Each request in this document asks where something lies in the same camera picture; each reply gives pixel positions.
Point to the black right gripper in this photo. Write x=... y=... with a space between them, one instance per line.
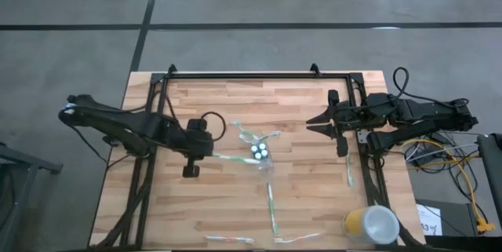
x=349 y=116

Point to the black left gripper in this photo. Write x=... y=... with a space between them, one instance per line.
x=194 y=142

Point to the green toothbrush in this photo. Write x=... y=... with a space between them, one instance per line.
x=349 y=171
x=270 y=209
x=270 y=135
x=240 y=128
x=235 y=158

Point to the blue mouthwash bottle white cap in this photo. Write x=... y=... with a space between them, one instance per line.
x=255 y=149
x=262 y=146
x=264 y=153

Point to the clear acrylic container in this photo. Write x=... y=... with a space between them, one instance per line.
x=268 y=165

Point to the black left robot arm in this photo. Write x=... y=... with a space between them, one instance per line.
x=117 y=124

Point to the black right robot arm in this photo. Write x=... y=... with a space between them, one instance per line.
x=423 y=112

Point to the orange toothbrush in clear wrapper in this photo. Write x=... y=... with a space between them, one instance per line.
x=298 y=238
x=229 y=239

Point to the yellow canister white lid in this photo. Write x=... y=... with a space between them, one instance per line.
x=372 y=224

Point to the grey box white label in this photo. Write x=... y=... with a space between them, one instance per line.
x=455 y=216

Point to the black metal stand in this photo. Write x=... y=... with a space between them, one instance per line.
x=27 y=161

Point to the silver metal bracket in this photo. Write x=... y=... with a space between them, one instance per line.
x=361 y=137

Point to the black aluminium table frame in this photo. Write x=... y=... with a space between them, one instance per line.
x=255 y=75

